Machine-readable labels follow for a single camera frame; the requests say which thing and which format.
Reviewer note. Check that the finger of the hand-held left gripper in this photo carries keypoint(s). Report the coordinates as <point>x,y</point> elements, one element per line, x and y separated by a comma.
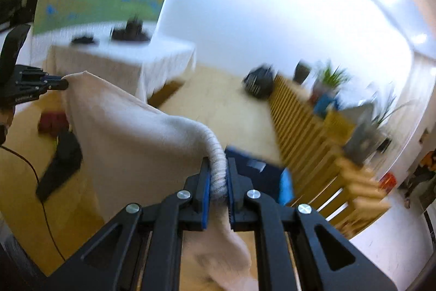
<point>56,80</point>
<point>56,86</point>

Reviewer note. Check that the white cloth at table edge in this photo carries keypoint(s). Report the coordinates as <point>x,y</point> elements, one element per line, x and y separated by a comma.
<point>136,62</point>

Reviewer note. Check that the dark red floor object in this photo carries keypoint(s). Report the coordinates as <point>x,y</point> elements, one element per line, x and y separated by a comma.
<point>52,123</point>

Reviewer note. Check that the large black device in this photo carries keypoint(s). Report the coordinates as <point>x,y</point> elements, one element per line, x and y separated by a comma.
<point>131,32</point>

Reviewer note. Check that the small black device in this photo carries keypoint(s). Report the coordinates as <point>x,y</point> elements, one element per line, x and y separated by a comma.
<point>84,39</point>

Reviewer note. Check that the red vase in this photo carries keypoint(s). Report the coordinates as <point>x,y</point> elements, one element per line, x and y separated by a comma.
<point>316,94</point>

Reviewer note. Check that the wooden slat fence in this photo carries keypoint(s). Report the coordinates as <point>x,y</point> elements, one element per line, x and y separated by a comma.
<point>306,141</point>

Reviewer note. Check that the dark plant pot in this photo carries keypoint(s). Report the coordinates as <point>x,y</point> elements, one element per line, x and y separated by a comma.
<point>302,72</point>

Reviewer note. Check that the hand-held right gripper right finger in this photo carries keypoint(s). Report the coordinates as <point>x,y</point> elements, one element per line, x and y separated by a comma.
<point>231,190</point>

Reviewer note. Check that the green leafy plant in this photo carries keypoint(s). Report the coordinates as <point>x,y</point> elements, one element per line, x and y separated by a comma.
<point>332,74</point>

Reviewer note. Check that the black floor object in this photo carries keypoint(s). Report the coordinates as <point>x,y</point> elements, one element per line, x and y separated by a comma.
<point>61,165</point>

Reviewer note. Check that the yellow basket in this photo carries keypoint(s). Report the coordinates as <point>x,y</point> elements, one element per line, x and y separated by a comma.
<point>339,124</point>

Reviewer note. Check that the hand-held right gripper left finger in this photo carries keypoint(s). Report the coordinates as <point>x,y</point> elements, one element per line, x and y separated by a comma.
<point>205,190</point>

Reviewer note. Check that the light blue folded garment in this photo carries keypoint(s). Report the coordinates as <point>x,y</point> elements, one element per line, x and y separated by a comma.
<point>286,187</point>

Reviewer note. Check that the thin-leaved plant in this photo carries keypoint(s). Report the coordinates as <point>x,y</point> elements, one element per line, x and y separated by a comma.
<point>388,110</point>

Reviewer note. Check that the white knit cardigan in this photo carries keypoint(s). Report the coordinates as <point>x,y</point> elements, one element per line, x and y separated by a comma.
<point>136,141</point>

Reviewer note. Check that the navy folded garment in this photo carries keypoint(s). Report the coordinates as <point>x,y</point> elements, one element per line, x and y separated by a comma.
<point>252,175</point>

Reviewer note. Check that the teal plant pot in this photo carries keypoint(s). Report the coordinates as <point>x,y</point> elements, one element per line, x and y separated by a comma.
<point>326,106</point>

